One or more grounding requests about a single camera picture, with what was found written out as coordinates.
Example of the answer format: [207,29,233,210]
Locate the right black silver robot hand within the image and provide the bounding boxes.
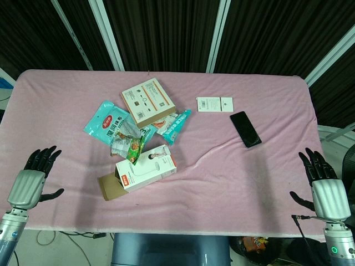
[289,147,352,222]

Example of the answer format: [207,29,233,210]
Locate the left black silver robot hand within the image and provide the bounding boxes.
[7,146,65,209]

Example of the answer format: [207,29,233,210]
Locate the green snack bag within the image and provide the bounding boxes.
[110,130,146,165]

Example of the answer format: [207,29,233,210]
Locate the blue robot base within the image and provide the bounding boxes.
[110,232,234,266]

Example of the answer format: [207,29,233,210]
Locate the black trash bin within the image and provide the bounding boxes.
[231,235,326,266]

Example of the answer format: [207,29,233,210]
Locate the pink table cloth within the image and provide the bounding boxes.
[0,69,326,239]

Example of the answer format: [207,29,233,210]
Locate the orange snack wrapper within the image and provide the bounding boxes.
[242,236,268,253]

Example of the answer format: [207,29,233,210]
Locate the teal cleaning cloth package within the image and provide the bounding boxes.
[84,101,159,147]

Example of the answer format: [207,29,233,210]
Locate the black smartphone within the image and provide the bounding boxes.
[229,111,262,149]

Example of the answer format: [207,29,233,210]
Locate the white lamp carton box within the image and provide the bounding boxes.
[97,144,178,201]

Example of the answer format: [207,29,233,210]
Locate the flat white orange box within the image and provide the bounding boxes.
[121,78,177,129]

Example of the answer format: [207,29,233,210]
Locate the small white flat box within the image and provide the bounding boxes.
[196,96,234,112]

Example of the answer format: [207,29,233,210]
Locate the teal white snack pack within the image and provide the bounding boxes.
[151,109,192,145]

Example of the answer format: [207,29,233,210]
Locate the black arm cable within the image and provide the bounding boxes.
[291,214,347,245]

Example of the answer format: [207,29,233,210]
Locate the black floor cables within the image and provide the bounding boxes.
[35,229,112,246]

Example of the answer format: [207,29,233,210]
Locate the white partition frame post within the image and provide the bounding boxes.
[206,0,231,74]
[88,0,125,72]
[50,0,93,70]
[304,27,355,87]

